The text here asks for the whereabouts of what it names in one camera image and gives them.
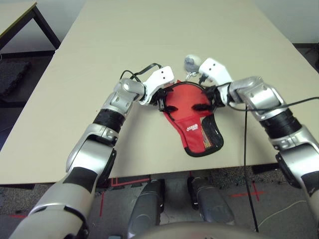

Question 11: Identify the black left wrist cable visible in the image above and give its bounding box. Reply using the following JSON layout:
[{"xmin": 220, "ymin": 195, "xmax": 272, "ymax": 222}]
[{"xmin": 119, "ymin": 63, "xmax": 162, "ymax": 83}]

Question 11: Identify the beige side table black frame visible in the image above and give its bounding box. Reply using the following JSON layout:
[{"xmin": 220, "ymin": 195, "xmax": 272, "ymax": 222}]
[{"xmin": 0, "ymin": 1, "xmax": 61, "ymax": 54}]

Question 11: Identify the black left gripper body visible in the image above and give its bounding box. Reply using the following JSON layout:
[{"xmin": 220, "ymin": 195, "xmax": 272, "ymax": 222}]
[{"xmin": 153, "ymin": 87, "xmax": 168, "ymax": 113}]

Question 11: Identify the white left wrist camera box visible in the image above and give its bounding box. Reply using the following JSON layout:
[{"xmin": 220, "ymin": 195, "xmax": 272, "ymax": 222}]
[{"xmin": 139, "ymin": 66, "xmax": 175, "ymax": 106}]

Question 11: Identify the red black paddle case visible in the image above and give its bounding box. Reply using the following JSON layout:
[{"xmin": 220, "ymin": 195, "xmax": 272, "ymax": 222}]
[{"xmin": 159, "ymin": 80, "xmax": 224, "ymax": 157}]

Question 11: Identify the grey robot torso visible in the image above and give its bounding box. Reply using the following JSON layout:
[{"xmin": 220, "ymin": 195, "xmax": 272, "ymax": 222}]
[{"xmin": 119, "ymin": 223, "xmax": 270, "ymax": 239}]

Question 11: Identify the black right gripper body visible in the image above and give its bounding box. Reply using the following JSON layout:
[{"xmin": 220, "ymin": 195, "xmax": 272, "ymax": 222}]
[{"xmin": 205, "ymin": 85, "xmax": 225, "ymax": 111}]

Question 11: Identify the grey left robot leg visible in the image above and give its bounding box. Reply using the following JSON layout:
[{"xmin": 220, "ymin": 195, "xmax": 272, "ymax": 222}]
[{"xmin": 128, "ymin": 180, "xmax": 165, "ymax": 235}]

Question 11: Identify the grey robot leg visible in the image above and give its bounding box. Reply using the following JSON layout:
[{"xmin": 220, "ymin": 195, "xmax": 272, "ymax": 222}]
[
  {"xmin": 128, "ymin": 180, "xmax": 165, "ymax": 235},
  {"xmin": 189, "ymin": 176, "xmax": 236, "ymax": 225}
]

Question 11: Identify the white floor cable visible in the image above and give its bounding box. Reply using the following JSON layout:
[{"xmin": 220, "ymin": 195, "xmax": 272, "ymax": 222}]
[{"xmin": 259, "ymin": 200, "xmax": 304, "ymax": 226}]

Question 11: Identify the grey right robot leg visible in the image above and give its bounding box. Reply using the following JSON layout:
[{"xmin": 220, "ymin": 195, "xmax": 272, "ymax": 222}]
[{"xmin": 189, "ymin": 176, "xmax": 236, "ymax": 225}]

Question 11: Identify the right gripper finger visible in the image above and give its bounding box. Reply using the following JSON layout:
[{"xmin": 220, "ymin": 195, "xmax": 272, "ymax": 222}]
[
  {"xmin": 202, "ymin": 84, "xmax": 217, "ymax": 95},
  {"xmin": 191, "ymin": 104, "xmax": 213, "ymax": 112}
]

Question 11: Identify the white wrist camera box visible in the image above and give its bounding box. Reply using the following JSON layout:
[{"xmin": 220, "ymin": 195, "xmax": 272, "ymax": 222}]
[
  {"xmin": 198, "ymin": 57, "xmax": 235, "ymax": 107},
  {"xmin": 139, "ymin": 66, "xmax": 175, "ymax": 106}
]

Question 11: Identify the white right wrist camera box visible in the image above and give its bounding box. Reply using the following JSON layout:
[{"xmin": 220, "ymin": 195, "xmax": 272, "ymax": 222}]
[{"xmin": 198, "ymin": 57, "xmax": 235, "ymax": 107}]

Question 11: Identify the black foam floor mat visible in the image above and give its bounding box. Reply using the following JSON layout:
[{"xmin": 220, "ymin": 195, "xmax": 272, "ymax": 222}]
[{"xmin": 0, "ymin": 61, "xmax": 32, "ymax": 99}]

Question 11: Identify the white fluffy pom-pom zipper pull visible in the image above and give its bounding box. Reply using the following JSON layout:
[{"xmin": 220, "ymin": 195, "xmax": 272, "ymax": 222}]
[{"xmin": 183, "ymin": 54, "xmax": 202, "ymax": 78}]

